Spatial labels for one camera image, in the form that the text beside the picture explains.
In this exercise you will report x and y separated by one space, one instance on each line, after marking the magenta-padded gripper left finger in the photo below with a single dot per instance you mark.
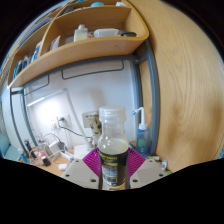
80 173

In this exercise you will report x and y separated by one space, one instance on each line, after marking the wooden shelf unit with items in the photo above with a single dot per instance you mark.
93 50

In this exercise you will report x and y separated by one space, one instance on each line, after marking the small blue bottle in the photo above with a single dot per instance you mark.
21 155

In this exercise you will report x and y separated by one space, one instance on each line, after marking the small white oval case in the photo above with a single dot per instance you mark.
63 167

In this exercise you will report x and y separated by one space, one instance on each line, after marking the white power strip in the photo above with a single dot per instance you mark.
66 155

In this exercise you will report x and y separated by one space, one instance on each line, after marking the grey metal desk frame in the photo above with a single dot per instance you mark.
151 100

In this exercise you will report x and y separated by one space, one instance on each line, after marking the white wall socket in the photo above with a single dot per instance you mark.
65 120

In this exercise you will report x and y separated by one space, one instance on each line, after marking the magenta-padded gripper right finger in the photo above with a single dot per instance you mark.
145 173

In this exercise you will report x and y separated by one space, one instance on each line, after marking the white tissue box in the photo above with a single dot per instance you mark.
80 151

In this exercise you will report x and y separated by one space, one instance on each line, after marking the white wall switch plate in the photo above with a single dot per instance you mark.
86 117

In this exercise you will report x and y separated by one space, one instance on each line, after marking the white charger block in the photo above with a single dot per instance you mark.
53 147

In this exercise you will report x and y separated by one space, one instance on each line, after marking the black power adapter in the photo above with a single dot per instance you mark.
46 161

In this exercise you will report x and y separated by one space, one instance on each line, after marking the clear bottle with dark label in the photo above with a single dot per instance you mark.
113 146

